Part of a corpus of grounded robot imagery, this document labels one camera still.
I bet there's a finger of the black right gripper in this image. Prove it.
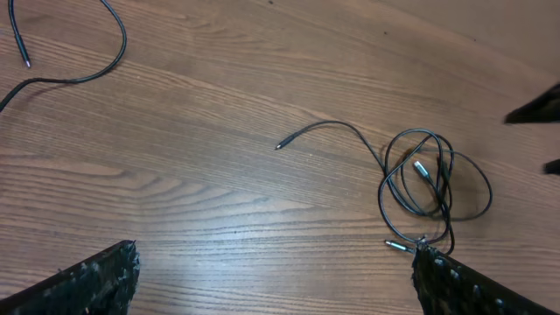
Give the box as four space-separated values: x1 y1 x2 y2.
504 84 559 124
542 159 560 175

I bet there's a black USB cable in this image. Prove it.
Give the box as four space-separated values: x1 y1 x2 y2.
274 120 456 256
0 0 128 113
383 129 494 255

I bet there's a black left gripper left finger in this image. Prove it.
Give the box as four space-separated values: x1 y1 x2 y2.
1 240 140 315

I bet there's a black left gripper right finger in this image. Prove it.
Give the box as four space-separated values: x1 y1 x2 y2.
412 241 557 315

